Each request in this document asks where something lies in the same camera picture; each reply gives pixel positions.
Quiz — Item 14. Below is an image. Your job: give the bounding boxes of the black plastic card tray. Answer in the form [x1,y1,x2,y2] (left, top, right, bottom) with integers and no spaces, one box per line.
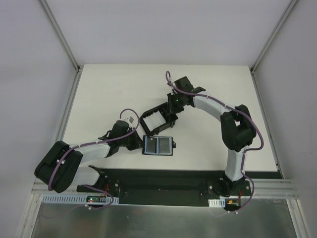
[140,102,178,136]

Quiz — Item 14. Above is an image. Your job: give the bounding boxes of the black leather card holder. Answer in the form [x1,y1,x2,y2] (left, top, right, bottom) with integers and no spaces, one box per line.
[142,135,176,156]

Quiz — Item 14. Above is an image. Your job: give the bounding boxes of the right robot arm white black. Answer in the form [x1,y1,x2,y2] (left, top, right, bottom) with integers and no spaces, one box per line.
[166,73,257,197]

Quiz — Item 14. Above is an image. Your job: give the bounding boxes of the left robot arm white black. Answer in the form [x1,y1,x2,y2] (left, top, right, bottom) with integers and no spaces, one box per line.
[34,117,143,193]

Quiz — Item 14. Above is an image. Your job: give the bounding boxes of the white cards in tray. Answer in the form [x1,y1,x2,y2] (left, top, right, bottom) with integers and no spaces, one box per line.
[144,112,166,131]

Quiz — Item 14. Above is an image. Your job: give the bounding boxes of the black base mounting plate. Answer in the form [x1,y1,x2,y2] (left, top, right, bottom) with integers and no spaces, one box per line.
[76,167,283,206]

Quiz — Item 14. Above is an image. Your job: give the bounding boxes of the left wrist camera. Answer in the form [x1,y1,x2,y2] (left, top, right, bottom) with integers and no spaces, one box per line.
[124,117,134,124]

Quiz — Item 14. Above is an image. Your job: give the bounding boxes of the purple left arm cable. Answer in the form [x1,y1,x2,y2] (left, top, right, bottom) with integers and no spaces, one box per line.
[48,108,139,191]

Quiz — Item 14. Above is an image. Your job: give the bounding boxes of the left white cable duct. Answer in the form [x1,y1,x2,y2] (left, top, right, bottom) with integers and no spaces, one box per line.
[42,194,119,205]

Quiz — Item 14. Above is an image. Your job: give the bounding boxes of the white cable duct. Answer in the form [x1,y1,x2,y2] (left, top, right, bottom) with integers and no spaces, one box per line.
[208,198,226,208]
[42,194,119,205]

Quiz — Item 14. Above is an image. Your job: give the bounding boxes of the right white cable duct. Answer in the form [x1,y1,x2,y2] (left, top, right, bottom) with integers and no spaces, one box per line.
[208,198,226,208]

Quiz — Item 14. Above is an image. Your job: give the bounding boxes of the aluminium front frame rail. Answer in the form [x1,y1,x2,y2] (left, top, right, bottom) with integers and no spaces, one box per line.
[31,178,300,199]

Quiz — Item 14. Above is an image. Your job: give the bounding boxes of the left aluminium frame post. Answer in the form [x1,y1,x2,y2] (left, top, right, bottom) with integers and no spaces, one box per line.
[38,0,81,71]

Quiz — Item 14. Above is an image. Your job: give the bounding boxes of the aluminium frame post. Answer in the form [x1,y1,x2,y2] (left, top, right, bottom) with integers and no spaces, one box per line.
[38,0,81,71]
[250,0,300,75]

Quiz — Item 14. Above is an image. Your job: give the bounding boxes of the right aluminium frame post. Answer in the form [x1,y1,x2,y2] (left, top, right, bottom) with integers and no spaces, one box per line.
[250,0,300,75]

